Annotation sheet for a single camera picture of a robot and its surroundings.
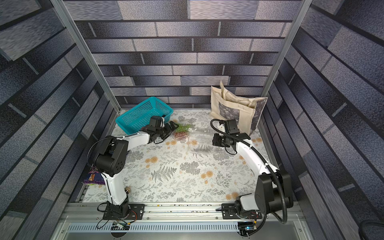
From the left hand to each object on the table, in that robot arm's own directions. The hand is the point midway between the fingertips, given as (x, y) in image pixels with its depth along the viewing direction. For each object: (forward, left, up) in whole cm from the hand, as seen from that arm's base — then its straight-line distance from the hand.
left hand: (176, 127), depth 97 cm
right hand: (-12, -23, +4) cm, 26 cm away
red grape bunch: (-3, -3, -6) cm, 7 cm away
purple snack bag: (-32, +44, -6) cm, 54 cm away
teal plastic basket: (+16, +31, -8) cm, 36 cm away
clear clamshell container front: (-4, -9, 0) cm, 10 cm away
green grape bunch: (+3, -4, -4) cm, 7 cm away
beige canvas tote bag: (0, -43, +16) cm, 46 cm away
